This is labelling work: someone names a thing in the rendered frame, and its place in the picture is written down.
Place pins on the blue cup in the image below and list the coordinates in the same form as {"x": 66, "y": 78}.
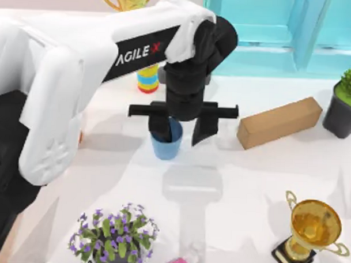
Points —
{"x": 166, "y": 150}

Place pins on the stack of coloured rings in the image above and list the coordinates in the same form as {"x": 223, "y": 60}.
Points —
{"x": 148, "y": 81}

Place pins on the brown cardboard box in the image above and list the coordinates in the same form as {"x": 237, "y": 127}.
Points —
{"x": 279, "y": 123}

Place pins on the purple flowers in black pot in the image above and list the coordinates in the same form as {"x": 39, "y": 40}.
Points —
{"x": 114, "y": 236}

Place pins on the light blue rack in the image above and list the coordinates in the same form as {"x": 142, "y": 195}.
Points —
{"x": 282, "y": 31}

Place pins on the green plant in black pot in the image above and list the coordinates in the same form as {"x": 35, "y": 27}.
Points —
{"x": 342, "y": 111}

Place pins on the gold trophy on black base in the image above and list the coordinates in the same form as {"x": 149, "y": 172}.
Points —
{"x": 313, "y": 223}

